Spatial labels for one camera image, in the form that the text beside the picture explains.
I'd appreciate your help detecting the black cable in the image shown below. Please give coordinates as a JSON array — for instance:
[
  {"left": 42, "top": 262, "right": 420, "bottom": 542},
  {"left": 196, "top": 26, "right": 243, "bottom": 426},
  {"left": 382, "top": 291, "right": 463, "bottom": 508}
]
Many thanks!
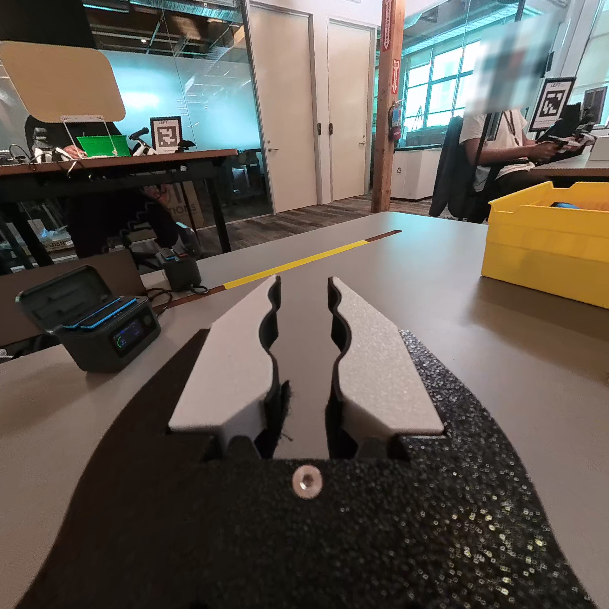
[{"left": 143, "top": 283, "right": 210, "bottom": 310}]

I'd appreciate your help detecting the wooden desk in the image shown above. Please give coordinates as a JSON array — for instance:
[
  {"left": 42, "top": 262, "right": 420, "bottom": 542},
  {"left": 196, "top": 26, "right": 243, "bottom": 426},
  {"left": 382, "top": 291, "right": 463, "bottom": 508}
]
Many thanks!
[
  {"left": 526, "top": 154, "right": 609, "bottom": 188},
  {"left": 0, "top": 148, "right": 239, "bottom": 269}
]

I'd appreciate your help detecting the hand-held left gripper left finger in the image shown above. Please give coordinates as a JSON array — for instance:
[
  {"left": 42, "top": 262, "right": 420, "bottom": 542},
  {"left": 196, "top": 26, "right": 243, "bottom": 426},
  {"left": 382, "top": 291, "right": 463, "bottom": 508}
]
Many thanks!
[{"left": 168, "top": 275, "right": 282, "bottom": 442}]

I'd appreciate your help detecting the cardboard box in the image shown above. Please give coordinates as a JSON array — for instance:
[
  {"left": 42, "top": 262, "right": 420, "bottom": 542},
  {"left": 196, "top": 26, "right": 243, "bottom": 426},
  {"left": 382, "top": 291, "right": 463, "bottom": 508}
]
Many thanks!
[{"left": 143, "top": 180, "right": 206, "bottom": 230}]

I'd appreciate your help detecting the yellow plastic bin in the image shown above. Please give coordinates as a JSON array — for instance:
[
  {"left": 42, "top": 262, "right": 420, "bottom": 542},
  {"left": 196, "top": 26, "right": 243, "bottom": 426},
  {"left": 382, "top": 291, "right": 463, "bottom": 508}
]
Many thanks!
[{"left": 481, "top": 181, "right": 609, "bottom": 310}]

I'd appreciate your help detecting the small wooden board stand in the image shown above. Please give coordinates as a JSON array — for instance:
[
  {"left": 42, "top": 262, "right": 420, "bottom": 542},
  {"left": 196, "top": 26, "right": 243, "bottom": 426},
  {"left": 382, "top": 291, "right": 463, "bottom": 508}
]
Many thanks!
[{"left": 0, "top": 40, "right": 127, "bottom": 158}]

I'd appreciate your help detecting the green bin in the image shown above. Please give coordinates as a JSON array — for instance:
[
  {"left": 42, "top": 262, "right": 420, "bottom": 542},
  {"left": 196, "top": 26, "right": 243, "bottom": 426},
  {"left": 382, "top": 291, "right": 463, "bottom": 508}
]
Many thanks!
[{"left": 76, "top": 134, "right": 132, "bottom": 158}]

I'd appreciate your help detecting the large window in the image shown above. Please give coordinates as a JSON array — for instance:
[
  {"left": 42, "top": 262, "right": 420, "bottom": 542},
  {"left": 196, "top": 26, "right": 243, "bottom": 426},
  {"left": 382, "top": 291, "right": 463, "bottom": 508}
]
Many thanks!
[{"left": 402, "top": 38, "right": 609, "bottom": 139}]

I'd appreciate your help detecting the plain black charger box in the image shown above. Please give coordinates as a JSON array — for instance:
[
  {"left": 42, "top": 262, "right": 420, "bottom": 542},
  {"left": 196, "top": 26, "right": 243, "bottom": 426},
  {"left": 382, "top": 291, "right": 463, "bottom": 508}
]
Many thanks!
[{"left": 155, "top": 246, "right": 203, "bottom": 292}]

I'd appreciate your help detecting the small black label printer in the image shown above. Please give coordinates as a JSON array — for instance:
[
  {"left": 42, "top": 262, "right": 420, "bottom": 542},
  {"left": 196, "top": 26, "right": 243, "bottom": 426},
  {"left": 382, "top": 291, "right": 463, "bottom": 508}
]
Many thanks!
[{"left": 16, "top": 265, "right": 162, "bottom": 373}]

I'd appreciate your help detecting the yellow tape strip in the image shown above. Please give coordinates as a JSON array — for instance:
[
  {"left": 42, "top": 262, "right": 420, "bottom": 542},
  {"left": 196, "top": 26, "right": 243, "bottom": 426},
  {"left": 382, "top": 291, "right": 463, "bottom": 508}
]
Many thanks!
[{"left": 223, "top": 239, "right": 370, "bottom": 290}]

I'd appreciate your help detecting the spare white gripper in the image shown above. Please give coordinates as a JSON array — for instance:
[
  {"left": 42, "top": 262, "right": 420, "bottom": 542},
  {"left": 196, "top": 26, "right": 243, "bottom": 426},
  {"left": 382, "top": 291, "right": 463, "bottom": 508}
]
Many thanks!
[{"left": 128, "top": 127, "right": 159, "bottom": 158}]

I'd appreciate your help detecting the chair with black jacket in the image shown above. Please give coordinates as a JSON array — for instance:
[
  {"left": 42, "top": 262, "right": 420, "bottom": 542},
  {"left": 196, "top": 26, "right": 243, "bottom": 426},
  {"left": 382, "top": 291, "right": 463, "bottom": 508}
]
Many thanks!
[{"left": 428, "top": 115, "right": 492, "bottom": 223}]

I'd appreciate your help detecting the black and white marker sign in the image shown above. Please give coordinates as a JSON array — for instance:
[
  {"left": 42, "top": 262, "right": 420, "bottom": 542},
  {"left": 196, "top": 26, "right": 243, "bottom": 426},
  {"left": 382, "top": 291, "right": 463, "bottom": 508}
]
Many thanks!
[
  {"left": 528, "top": 76, "right": 577, "bottom": 133},
  {"left": 581, "top": 86, "right": 609, "bottom": 128},
  {"left": 149, "top": 115, "right": 184, "bottom": 154}
]

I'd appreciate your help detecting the white door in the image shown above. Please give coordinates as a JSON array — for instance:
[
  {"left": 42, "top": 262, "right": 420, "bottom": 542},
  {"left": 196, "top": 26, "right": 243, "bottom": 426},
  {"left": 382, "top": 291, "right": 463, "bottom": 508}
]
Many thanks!
[
  {"left": 327, "top": 16, "right": 377, "bottom": 203},
  {"left": 247, "top": 0, "right": 318, "bottom": 215}
]

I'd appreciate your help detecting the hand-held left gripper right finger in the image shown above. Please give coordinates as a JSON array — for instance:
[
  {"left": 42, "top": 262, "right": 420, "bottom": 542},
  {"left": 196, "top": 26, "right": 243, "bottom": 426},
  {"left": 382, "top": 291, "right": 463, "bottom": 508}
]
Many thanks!
[{"left": 327, "top": 277, "right": 445, "bottom": 442}]

